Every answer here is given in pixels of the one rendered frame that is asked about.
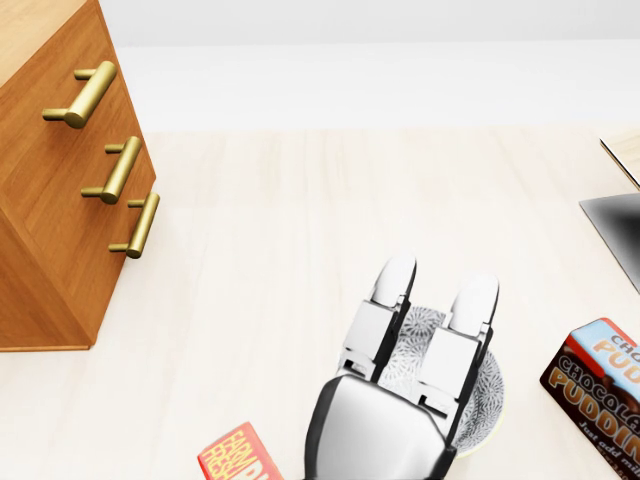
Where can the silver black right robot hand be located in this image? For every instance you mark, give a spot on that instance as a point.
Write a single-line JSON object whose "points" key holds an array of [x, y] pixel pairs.
{"points": [[370, 430]]}

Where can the grey patterned bowl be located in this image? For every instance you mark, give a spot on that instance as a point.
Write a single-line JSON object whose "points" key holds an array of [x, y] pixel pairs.
{"points": [[487, 395]]}

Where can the small wooden drawer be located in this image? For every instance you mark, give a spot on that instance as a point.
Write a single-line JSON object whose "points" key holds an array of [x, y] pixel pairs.
{"points": [[107, 280]]}

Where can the medium wooden drawer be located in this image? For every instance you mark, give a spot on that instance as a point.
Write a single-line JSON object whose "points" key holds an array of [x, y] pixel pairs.
{"points": [[80, 225]]}

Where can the wooden cabinet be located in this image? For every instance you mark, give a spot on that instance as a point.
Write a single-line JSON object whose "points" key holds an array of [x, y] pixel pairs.
{"points": [[35, 300]]}

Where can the large wooden drawer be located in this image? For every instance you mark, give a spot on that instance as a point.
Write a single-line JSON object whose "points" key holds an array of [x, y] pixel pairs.
{"points": [[45, 155]]}

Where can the red printed food box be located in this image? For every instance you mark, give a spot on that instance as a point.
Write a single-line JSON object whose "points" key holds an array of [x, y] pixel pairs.
{"points": [[235, 457]]}

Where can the chocolate pudding box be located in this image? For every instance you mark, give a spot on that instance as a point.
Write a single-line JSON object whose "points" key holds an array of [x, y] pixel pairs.
{"points": [[595, 395]]}

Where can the flat dark stove plate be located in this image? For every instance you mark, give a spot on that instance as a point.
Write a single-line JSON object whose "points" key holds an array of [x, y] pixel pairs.
{"points": [[617, 225]]}

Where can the pale wooden board dark edge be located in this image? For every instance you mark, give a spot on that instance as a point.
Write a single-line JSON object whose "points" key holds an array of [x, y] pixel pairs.
{"points": [[627, 152]]}

